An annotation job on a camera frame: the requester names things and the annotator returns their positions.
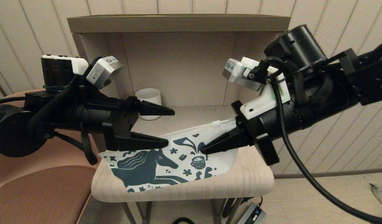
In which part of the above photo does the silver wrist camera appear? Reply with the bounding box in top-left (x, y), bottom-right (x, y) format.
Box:
top-left (222, 57), bottom-right (291, 120)
top-left (85, 55), bottom-right (123, 90)

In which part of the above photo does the white ribbed ceramic mug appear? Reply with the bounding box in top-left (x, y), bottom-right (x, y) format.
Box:
top-left (136, 88), bottom-right (162, 121)

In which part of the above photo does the black right camera cable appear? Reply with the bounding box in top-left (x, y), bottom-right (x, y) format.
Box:
top-left (250, 57), bottom-right (382, 224)

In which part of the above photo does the grey power adapter brick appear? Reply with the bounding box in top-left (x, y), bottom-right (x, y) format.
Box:
top-left (238, 203), bottom-right (267, 224)

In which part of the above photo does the white horse print bag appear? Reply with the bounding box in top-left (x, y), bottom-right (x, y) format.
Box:
top-left (98, 118), bottom-right (241, 193)

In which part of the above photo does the brown baseboard strip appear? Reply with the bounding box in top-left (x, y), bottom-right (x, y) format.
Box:
top-left (273, 168), bottom-right (382, 180)

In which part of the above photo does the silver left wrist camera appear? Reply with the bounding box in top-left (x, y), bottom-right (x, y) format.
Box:
top-left (85, 55), bottom-right (123, 90)

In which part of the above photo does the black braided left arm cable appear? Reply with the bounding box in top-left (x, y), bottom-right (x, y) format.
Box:
top-left (53, 129), bottom-right (99, 166)

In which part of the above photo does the pink brown upholstered chair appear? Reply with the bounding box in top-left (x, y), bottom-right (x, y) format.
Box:
top-left (0, 89), bottom-right (112, 224)

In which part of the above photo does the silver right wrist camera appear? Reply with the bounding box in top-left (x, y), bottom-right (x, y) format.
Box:
top-left (222, 57), bottom-right (291, 120)

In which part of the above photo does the beige wooden nightstand shelf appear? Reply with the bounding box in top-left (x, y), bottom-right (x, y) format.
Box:
top-left (67, 15), bottom-right (290, 224)

